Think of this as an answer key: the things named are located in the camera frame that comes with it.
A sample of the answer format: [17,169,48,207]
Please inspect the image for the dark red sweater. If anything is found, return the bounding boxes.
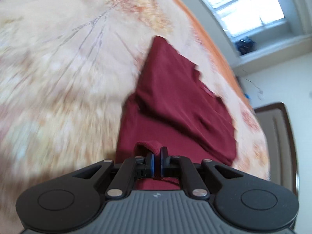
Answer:
[116,35,238,192]

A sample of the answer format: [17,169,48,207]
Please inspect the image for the window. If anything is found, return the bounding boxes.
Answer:
[192,0,293,39]

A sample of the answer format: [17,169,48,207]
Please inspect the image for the padded wooden headboard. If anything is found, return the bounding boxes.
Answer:
[253,102,299,197]

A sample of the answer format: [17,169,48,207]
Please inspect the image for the floral duvet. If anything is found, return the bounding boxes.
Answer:
[0,0,271,181]

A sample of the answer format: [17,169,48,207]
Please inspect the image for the black backpack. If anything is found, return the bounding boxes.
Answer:
[235,36,257,55]

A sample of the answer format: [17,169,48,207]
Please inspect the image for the black charging cable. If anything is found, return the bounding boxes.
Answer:
[244,78,265,101]

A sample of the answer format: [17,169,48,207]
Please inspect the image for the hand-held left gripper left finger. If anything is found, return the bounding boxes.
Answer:
[72,152,155,198]

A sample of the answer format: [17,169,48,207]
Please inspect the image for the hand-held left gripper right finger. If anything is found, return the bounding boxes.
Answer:
[160,146,244,198]

